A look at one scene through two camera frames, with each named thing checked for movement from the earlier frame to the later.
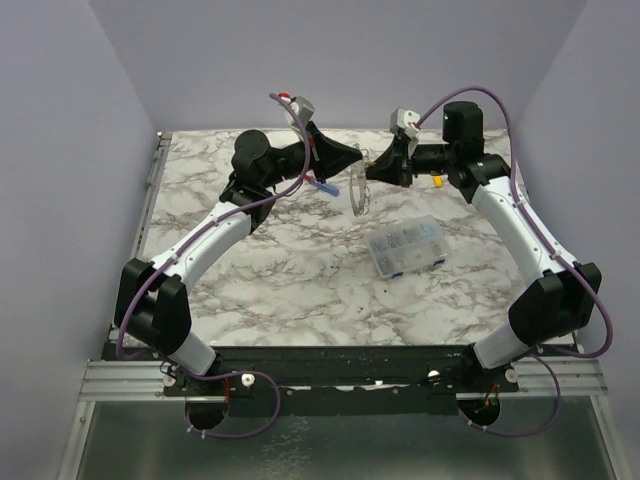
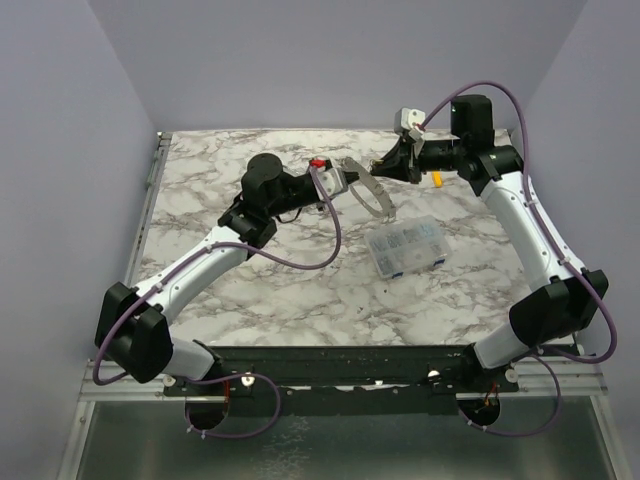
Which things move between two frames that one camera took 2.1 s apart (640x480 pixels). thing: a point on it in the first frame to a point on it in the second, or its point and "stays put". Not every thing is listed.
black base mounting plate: x=340 y=371 stays put
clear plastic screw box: x=408 y=247 stays put
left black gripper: x=327 y=156 to x=351 y=176
